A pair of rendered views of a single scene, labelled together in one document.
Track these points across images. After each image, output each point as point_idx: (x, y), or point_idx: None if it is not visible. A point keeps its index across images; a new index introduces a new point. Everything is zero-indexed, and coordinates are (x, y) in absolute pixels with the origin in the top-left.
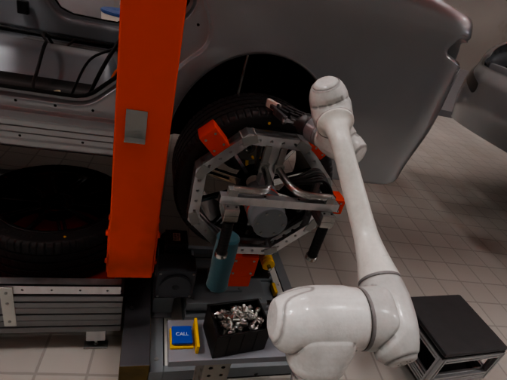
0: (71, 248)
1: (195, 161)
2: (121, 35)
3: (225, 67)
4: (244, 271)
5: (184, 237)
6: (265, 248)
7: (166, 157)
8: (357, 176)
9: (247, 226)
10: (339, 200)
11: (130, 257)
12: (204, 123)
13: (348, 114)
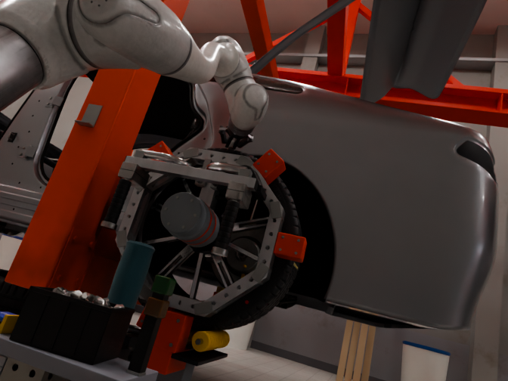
0: (10, 289)
1: None
2: None
3: None
4: (162, 337)
5: (134, 335)
6: (197, 302)
7: (104, 144)
8: (209, 46)
9: (192, 289)
10: (296, 236)
11: (35, 255)
12: None
13: (230, 44)
